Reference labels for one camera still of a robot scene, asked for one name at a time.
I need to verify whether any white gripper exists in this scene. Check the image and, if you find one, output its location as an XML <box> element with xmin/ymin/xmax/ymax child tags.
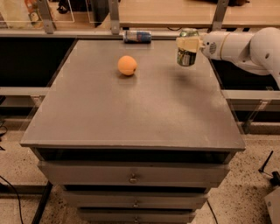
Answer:
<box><xmin>176</xmin><ymin>31</ymin><xmax>228</xmax><ymax>60</ymax></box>

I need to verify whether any green soda can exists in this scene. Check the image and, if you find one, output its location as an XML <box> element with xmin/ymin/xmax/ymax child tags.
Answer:
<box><xmin>177</xmin><ymin>28</ymin><xmax>199</xmax><ymax>67</ymax></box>

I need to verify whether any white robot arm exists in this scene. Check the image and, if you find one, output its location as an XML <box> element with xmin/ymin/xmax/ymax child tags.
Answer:
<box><xmin>176</xmin><ymin>27</ymin><xmax>280</xmax><ymax>87</ymax></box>

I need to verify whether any blue silver energy drink can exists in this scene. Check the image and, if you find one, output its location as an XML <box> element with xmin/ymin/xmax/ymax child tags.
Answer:
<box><xmin>123</xmin><ymin>30</ymin><xmax>151</xmax><ymax>44</ymax></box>

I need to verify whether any wooden desk top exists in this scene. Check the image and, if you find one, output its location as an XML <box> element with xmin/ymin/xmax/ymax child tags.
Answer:
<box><xmin>118</xmin><ymin>0</ymin><xmax>280</xmax><ymax>28</ymax></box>

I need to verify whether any orange fruit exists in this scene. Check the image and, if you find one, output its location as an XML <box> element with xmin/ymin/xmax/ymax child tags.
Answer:
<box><xmin>117</xmin><ymin>55</ymin><xmax>137</xmax><ymax>76</ymax></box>

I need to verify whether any grey drawer cabinet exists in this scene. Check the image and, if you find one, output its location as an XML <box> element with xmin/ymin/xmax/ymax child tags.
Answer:
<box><xmin>22</xmin><ymin>40</ymin><xmax>245</xmax><ymax>213</ymax></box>

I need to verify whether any top grey drawer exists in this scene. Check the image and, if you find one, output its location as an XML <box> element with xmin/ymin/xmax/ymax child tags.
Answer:
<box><xmin>38</xmin><ymin>161</ymin><xmax>229</xmax><ymax>187</ymax></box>

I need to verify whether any grey drawer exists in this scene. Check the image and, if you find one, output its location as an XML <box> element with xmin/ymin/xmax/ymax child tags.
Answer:
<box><xmin>38</xmin><ymin>161</ymin><xmax>229</xmax><ymax>187</ymax></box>
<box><xmin>63</xmin><ymin>191</ymin><xmax>207</xmax><ymax>210</ymax></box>
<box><xmin>78</xmin><ymin>209</ymin><xmax>195</xmax><ymax>224</ymax></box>

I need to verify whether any black antenna device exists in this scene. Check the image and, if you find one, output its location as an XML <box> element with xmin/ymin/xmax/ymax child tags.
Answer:
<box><xmin>257</xmin><ymin>150</ymin><xmax>280</xmax><ymax>187</ymax></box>

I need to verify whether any grey box corner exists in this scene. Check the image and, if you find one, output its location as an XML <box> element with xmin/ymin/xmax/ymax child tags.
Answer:
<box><xmin>264</xmin><ymin>187</ymin><xmax>280</xmax><ymax>224</ymax></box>

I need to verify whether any middle grey drawer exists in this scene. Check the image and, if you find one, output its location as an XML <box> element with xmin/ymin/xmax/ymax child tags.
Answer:
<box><xmin>63</xmin><ymin>191</ymin><xmax>207</xmax><ymax>210</ymax></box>

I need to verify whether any bottom grey drawer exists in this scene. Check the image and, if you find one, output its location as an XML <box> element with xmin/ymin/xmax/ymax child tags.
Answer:
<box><xmin>78</xmin><ymin>209</ymin><xmax>195</xmax><ymax>224</ymax></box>

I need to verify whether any metal railing frame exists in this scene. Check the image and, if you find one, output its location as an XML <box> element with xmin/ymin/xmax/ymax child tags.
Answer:
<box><xmin>0</xmin><ymin>0</ymin><xmax>280</xmax><ymax>40</ymax></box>

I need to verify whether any black floor cable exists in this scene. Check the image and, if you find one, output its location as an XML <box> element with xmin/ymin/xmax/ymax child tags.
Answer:
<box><xmin>0</xmin><ymin>174</ymin><xmax>25</xmax><ymax>224</ymax></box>

